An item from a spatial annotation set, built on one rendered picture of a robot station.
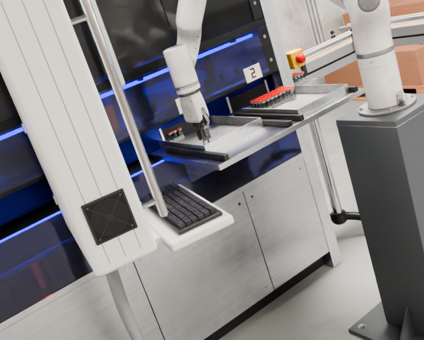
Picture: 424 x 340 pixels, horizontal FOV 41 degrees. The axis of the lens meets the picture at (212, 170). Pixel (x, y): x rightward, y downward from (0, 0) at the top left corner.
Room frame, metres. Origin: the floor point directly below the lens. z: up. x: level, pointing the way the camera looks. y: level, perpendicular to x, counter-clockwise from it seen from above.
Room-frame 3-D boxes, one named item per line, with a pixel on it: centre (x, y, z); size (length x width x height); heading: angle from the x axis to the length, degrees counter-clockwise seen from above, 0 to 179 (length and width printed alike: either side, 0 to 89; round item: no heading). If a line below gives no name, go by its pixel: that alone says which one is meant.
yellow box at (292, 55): (2.48, -0.49, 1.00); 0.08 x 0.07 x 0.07; 29
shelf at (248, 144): (2.11, -0.21, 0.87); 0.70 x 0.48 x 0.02; 119
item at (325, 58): (2.74, -0.67, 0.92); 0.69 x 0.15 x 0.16; 119
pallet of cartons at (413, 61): (5.03, -1.90, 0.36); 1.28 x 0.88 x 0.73; 31
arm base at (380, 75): (1.82, -0.62, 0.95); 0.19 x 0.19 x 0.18
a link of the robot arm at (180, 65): (1.95, -0.01, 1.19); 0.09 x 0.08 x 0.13; 168
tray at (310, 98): (2.15, -0.39, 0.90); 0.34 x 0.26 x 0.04; 29
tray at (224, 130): (2.09, -0.03, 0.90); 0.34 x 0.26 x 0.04; 29
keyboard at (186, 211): (1.67, 0.14, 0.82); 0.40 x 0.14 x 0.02; 18
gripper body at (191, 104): (1.95, -0.01, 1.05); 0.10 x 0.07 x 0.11; 29
